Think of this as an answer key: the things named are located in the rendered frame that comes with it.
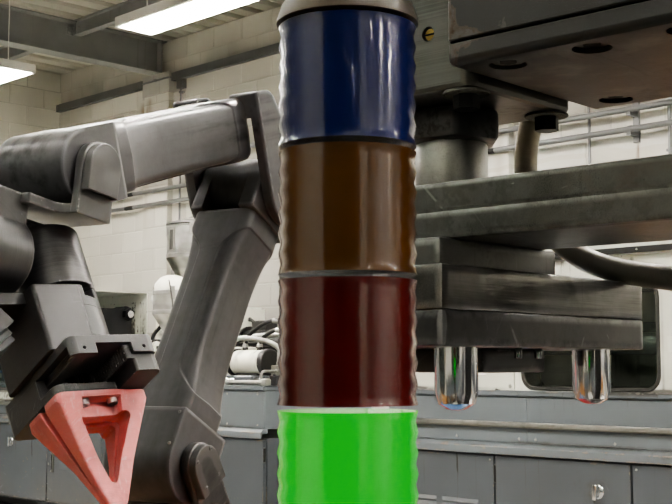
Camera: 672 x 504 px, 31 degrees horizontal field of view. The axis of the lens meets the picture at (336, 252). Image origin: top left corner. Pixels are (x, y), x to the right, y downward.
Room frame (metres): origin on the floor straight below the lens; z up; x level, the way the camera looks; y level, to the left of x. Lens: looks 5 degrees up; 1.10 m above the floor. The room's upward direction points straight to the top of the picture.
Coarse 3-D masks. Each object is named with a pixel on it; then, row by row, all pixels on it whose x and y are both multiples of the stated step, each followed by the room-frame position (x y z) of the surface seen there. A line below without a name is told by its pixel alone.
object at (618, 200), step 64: (448, 128) 0.59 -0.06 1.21; (448, 192) 0.57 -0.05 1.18; (512, 192) 0.55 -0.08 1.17; (576, 192) 0.52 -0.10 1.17; (640, 192) 0.50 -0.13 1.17; (448, 256) 0.57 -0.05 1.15; (512, 256) 0.60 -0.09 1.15; (448, 320) 0.53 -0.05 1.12; (512, 320) 0.57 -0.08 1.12; (576, 320) 0.61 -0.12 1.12; (640, 320) 0.66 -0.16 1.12; (448, 384) 0.55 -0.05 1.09; (576, 384) 0.65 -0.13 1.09
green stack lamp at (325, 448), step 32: (288, 416) 0.32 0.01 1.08; (320, 416) 0.31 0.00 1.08; (352, 416) 0.31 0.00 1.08; (384, 416) 0.32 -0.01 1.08; (416, 416) 0.33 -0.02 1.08; (288, 448) 0.32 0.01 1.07; (320, 448) 0.31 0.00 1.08; (352, 448) 0.31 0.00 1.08; (384, 448) 0.32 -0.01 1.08; (416, 448) 0.33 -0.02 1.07; (288, 480) 0.32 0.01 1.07; (320, 480) 0.31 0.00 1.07; (352, 480) 0.31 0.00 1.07; (384, 480) 0.32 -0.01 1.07; (416, 480) 0.33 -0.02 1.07
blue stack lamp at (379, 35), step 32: (288, 32) 0.32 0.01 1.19; (320, 32) 0.31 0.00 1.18; (352, 32) 0.31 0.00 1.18; (384, 32) 0.32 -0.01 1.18; (288, 64) 0.32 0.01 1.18; (320, 64) 0.31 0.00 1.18; (352, 64) 0.31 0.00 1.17; (384, 64) 0.32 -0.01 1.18; (288, 96) 0.32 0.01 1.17; (320, 96) 0.31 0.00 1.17; (352, 96) 0.31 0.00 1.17; (384, 96) 0.32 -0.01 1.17; (288, 128) 0.32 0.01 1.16; (320, 128) 0.31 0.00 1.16; (352, 128) 0.31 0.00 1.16; (384, 128) 0.32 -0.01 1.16
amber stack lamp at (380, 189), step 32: (288, 160) 0.32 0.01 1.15; (320, 160) 0.31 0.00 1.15; (352, 160) 0.31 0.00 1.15; (384, 160) 0.32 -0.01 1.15; (288, 192) 0.32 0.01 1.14; (320, 192) 0.31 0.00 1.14; (352, 192) 0.31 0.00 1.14; (384, 192) 0.32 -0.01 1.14; (416, 192) 0.33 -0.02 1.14; (288, 224) 0.32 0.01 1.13; (320, 224) 0.31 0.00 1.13; (352, 224) 0.31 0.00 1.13; (384, 224) 0.32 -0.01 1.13; (288, 256) 0.32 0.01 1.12; (320, 256) 0.31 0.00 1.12; (352, 256) 0.31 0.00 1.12; (384, 256) 0.32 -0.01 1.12; (416, 256) 0.33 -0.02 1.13
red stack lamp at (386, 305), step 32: (288, 288) 0.32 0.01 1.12; (320, 288) 0.31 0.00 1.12; (352, 288) 0.31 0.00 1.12; (384, 288) 0.32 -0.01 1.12; (288, 320) 0.32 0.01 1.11; (320, 320) 0.31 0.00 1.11; (352, 320) 0.31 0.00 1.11; (384, 320) 0.32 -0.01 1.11; (416, 320) 0.33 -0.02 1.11; (288, 352) 0.32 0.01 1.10; (320, 352) 0.31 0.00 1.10; (352, 352) 0.31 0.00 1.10; (384, 352) 0.32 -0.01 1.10; (288, 384) 0.32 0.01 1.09; (320, 384) 0.31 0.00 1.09; (352, 384) 0.31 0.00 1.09; (384, 384) 0.31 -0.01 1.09; (416, 384) 0.33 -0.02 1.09
